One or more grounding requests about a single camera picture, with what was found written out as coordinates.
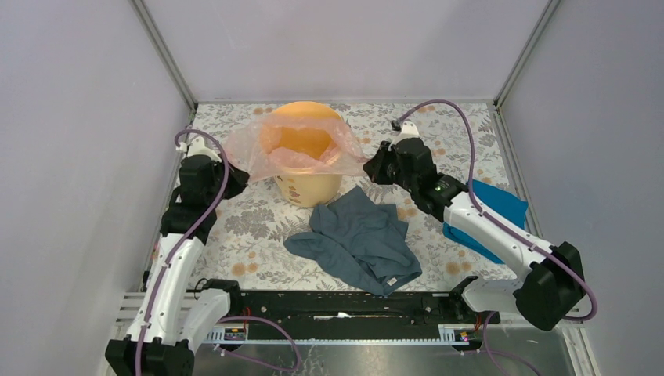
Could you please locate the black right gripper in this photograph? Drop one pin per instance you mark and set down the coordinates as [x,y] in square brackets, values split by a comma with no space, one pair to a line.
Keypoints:
[374,168]

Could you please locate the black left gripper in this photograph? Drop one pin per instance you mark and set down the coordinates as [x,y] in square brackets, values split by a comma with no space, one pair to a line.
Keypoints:
[239,181]

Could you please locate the pink plastic trash bag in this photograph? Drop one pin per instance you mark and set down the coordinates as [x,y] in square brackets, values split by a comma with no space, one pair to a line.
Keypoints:
[243,148]

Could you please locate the yellow plastic trash bin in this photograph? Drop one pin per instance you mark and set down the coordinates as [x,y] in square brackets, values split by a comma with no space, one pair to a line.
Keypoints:
[298,184]

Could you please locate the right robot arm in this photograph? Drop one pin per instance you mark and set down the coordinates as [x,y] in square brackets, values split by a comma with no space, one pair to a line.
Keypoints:
[549,278]

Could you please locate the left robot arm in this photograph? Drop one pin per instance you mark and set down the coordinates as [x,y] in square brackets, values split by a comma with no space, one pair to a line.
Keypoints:
[158,342]

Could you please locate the grey-blue crumpled cloth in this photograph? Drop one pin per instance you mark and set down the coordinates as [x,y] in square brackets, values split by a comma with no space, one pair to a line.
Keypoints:
[361,243]

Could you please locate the bright blue cloth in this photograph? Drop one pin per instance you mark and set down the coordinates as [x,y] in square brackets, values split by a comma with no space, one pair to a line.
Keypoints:
[504,203]

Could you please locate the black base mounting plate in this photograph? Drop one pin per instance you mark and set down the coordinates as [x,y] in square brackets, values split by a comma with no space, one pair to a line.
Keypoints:
[342,316]

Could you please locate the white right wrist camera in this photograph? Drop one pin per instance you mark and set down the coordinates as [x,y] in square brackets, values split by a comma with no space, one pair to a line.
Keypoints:
[406,129]

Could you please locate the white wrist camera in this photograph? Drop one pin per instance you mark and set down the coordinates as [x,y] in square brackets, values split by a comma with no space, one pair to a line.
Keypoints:
[197,146]
[406,129]

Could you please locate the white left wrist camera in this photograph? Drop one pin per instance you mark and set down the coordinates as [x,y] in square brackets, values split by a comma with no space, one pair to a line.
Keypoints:
[197,146]

